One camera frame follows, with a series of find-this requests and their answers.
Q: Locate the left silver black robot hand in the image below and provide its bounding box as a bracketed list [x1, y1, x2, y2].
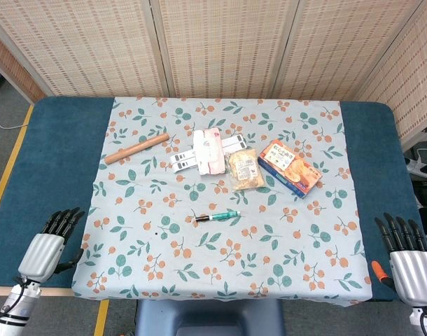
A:
[17, 206, 86, 284]

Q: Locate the wooden rolling pin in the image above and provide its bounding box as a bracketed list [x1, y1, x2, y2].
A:
[104, 132, 170, 165]

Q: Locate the white pink paper package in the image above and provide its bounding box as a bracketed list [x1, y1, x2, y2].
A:
[192, 127, 227, 176]

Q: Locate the bamboo folding screen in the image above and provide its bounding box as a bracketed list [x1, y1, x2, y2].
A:
[0, 0, 427, 150]

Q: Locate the white power strip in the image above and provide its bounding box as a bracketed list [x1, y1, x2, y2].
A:
[404, 148, 427, 180]

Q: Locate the green white marker body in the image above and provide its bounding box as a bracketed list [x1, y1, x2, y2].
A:
[208, 211, 242, 222]

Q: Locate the clear snack bag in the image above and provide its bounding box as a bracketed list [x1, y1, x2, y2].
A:
[224, 147, 266, 192]

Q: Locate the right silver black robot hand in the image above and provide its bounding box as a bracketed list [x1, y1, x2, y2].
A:
[371, 211, 427, 309]

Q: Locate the dark blue table cover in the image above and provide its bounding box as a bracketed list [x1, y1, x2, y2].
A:
[0, 96, 427, 302]

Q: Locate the white label strip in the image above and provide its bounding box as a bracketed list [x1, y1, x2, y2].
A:
[169, 134, 248, 166]
[171, 159, 200, 174]

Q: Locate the orange blue cookie box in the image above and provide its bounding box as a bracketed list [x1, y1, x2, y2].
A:
[257, 139, 323, 200]

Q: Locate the white floor cable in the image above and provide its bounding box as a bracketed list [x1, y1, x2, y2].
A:
[0, 111, 29, 130]

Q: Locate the floral print tablecloth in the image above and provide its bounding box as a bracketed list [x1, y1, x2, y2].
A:
[71, 96, 372, 308]

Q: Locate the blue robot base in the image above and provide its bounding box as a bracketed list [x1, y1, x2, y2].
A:
[134, 299, 286, 336]

